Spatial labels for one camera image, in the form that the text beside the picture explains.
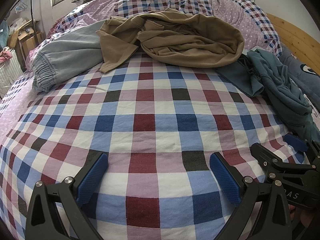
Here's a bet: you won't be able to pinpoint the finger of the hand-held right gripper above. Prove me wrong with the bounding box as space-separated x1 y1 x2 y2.
285 133 320 164
251 142 313 178

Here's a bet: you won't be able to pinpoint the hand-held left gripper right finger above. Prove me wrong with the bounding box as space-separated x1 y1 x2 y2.
209 152 293 240

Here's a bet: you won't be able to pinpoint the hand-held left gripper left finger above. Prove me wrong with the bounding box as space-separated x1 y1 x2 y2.
25 152 109 240

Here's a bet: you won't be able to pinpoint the teal sweatshirt with logo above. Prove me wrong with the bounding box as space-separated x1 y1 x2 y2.
240 49 320 140

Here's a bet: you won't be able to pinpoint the black clothes rack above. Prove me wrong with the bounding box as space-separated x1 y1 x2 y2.
5 0 40 43

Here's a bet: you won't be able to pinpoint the person's right hand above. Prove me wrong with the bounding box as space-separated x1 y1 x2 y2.
289 204 320 233

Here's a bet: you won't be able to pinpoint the dark blue cartoon pillow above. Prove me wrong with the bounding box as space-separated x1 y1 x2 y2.
277 44 320 98

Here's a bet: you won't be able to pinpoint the checked bed sheet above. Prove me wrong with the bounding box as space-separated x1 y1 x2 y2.
0 52 320 240

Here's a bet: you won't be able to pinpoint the wooden headboard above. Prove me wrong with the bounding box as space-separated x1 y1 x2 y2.
265 12 320 67

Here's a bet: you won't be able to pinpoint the light blue pants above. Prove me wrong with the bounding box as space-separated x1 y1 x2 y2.
31 22 105 93

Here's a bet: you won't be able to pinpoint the white suitcase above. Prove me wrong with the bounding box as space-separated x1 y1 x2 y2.
0 47 25 98

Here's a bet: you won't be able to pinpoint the tan T-shirt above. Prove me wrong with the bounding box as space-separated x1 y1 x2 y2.
96 8 245 74

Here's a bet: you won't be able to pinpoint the pink cloth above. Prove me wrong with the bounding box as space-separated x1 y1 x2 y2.
0 46 13 63

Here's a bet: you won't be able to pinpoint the stack of cardboard boxes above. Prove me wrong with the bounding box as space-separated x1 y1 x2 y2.
10 20 40 40

